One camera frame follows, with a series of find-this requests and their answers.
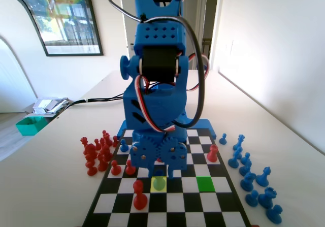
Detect black white chessboard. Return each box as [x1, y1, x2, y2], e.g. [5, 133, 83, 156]
[81, 127, 252, 227]

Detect green plastic box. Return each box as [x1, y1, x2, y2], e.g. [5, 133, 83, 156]
[15, 117, 48, 136]

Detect black framed picture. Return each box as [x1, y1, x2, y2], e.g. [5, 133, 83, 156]
[24, 0, 104, 57]

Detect blue chess bishop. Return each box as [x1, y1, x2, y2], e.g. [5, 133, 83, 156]
[227, 147, 243, 169]

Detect red piece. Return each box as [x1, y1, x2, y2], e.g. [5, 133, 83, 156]
[206, 144, 219, 163]

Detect black table cable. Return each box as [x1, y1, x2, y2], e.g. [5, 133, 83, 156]
[57, 91, 125, 118]
[57, 96, 125, 118]

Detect pile of papers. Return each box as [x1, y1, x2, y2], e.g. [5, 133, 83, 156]
[32, 97, 70, 116]

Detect large red pawn front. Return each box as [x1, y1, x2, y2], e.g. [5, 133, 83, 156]
[133, 180, 148, 210]

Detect blue chess queen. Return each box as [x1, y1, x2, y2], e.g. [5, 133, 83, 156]
[233, 134, 246, 151]

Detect white red servo wire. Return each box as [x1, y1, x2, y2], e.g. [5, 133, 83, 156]
[135, 75, 176, 134]

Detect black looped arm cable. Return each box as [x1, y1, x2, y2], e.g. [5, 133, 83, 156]
[107, 0, 207, 130]

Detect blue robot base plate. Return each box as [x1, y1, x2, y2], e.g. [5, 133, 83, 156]
[117, 119, 218, 140]

